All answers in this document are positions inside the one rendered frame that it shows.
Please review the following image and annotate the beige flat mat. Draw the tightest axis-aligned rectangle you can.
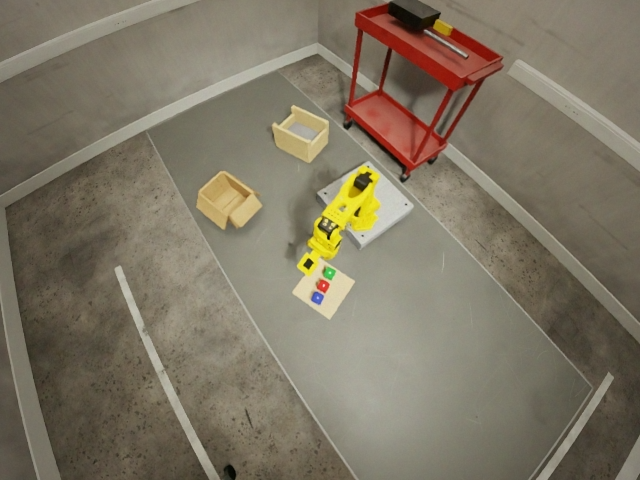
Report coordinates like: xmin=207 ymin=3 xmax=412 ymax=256
xmin=292 ymin=258 xmax=354 ymax=320

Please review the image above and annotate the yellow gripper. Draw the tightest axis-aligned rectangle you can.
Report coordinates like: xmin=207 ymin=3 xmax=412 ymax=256
xmin=297 ymin=236 xmax=339 ymax=276

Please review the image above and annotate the blue die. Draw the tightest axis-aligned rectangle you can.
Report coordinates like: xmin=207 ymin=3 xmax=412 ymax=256
xmin=311 ymin=292 xmax=324 ymax=306

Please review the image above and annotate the red die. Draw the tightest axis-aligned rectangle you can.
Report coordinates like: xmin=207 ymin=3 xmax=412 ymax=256
xmin=317 ymin=279 xmax=330 ymax=294

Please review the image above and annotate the green die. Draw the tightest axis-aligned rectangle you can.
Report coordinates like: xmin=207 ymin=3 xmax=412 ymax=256
xmin=324 ymin=267 xmax=336 ymax=281

